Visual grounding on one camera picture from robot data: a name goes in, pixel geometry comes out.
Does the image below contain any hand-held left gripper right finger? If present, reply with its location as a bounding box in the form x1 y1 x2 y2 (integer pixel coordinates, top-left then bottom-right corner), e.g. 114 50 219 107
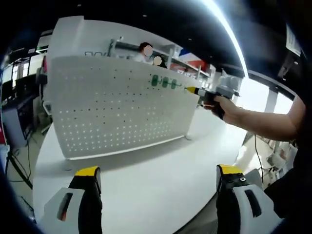
215 164 276 234

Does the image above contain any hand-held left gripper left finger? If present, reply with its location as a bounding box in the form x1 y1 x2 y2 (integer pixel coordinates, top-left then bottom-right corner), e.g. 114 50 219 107
43 166 103 234

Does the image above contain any white perforated mounting plate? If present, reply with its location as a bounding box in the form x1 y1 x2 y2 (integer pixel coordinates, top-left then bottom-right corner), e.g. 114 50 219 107
47 55 205 162

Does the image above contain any person's right hand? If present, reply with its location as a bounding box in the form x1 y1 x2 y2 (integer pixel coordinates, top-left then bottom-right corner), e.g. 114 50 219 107
209 95 236 122

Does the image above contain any grey metal shelf rack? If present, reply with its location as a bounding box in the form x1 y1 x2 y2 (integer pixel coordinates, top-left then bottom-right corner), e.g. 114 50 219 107
109 39 211 81

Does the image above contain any ceiling light strip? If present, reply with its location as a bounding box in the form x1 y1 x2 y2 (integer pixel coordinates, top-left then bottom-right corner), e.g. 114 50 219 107
212 0 250 80

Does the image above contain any person's black clothing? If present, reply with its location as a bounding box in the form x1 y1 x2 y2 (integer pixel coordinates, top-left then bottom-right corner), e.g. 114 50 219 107
264 92 312 220

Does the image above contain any black cable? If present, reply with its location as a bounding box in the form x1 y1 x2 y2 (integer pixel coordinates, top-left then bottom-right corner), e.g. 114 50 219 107
254 133 265 182

